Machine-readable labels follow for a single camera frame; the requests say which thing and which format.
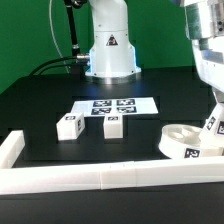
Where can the white marker tag sheet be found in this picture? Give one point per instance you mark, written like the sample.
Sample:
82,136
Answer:
126,106

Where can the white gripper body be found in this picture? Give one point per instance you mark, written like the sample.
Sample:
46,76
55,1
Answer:
210,62

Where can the white round stool seat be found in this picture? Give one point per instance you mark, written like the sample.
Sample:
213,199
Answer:
180,141

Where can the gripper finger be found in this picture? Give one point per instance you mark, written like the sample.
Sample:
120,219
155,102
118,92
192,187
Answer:
218,95

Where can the white U-shaped fence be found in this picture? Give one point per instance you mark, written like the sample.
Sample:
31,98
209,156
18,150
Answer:
100,176

